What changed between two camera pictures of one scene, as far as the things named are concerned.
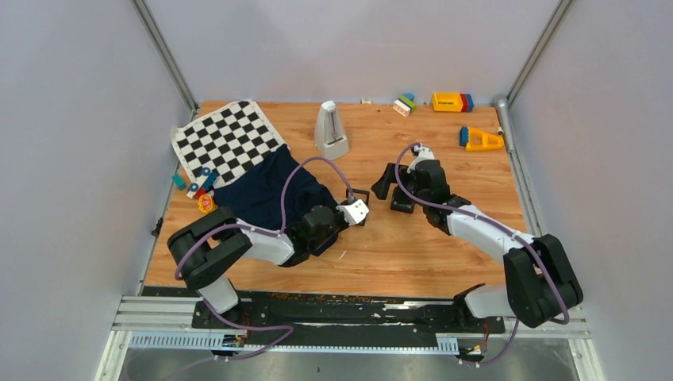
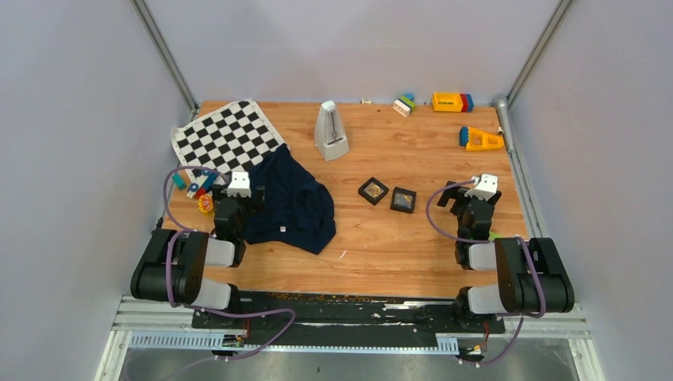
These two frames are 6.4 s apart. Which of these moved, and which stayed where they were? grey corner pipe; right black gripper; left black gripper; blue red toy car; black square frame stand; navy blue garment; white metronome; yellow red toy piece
Moved: left black gripper; right black gripper
Stayed: black square frame stand; white metronome; yellow red toy piece; grey corner pipe; navy blue garment; blue red toy car
